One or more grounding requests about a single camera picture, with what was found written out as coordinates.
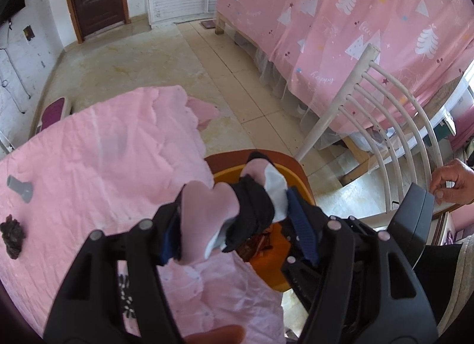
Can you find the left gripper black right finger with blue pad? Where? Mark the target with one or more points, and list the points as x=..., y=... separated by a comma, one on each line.
x=354, y=282

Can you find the purple white step scale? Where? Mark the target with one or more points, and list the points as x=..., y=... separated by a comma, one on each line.
x=54, y=112

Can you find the orange yellow bin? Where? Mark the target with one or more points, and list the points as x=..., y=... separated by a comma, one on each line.
x=266, y=252

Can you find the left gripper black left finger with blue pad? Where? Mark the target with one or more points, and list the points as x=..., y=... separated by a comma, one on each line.
x=87, y=308

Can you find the pink tablecloth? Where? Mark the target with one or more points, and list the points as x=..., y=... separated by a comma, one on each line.
x=107, y=167

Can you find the person's left thumb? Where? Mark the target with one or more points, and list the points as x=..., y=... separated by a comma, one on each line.
x=232, y=334

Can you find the black plastic bag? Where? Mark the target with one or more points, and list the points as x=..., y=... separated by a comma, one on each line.
x=13, y=235

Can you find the white slatted chair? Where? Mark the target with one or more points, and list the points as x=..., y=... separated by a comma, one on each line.
x=381, y=109

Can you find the black white patterned patch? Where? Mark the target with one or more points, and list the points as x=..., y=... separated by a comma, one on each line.
x=127, y=308

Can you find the person's right hand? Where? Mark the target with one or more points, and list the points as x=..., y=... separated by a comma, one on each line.
x=453, y=183

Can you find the white metal rack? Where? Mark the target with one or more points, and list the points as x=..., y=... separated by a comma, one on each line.
x=5, y=144

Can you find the grey plastic tube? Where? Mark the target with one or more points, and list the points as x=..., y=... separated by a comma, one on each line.
x=23, y=189

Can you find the black white pink sock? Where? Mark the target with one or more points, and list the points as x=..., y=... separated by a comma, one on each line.
x=224, y=216

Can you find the pink tree-pattern bed curtain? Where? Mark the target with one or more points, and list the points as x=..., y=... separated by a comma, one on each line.
x=314, y=44

